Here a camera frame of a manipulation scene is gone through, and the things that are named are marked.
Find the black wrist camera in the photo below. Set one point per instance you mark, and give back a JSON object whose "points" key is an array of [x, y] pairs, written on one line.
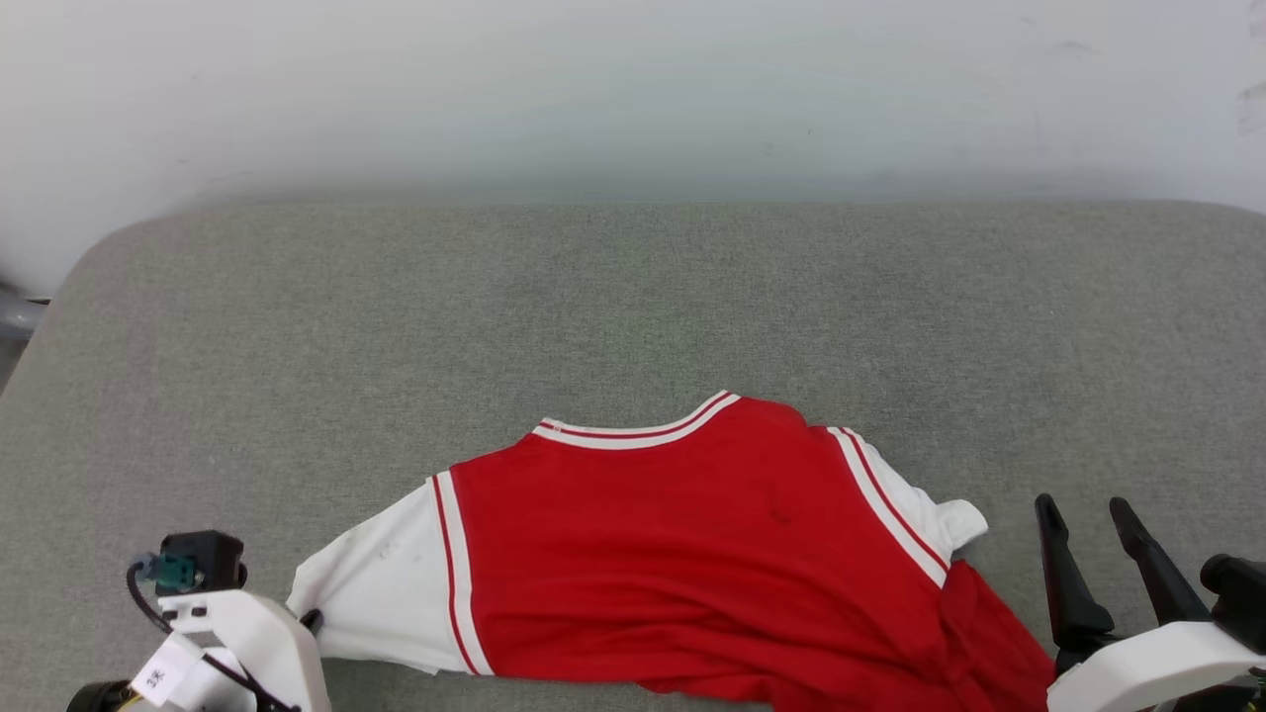
{"points": [[1236, 588], [203, 559]]}

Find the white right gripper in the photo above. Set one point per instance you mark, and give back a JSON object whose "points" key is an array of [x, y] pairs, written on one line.
{"points": [[1147, 672]]}

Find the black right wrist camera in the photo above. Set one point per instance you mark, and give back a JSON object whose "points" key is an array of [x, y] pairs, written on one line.
{"points": [[1236, 588]]}

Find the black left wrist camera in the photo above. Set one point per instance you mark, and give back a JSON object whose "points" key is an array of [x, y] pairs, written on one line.
{"points": [[203, 559]]}

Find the red and white jersey shirt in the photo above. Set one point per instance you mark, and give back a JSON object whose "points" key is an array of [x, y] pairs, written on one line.
{"points": [[692, 554]]}

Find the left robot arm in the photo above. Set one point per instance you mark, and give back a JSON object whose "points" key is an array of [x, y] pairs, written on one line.
{"points": [[97, 698]]}

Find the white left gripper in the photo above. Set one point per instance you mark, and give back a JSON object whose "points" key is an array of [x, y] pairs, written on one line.
{"points": [[262, 643]]}

